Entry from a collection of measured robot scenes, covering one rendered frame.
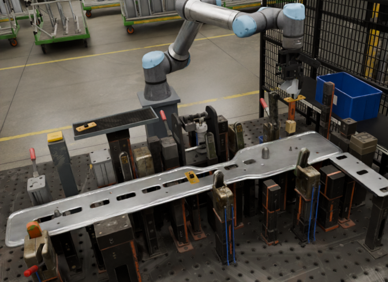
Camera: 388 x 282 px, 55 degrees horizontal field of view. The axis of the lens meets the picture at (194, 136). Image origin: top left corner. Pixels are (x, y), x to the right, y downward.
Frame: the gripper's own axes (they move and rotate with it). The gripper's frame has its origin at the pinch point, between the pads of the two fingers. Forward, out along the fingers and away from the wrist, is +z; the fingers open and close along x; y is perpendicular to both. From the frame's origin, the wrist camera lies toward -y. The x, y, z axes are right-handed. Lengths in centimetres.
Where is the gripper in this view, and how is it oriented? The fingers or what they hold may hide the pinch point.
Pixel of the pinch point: (294, 95)
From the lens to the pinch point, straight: 156.1
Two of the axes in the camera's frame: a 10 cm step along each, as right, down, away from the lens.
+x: 3.3, 4.4, -8.4
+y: -9.4, 2.3, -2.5
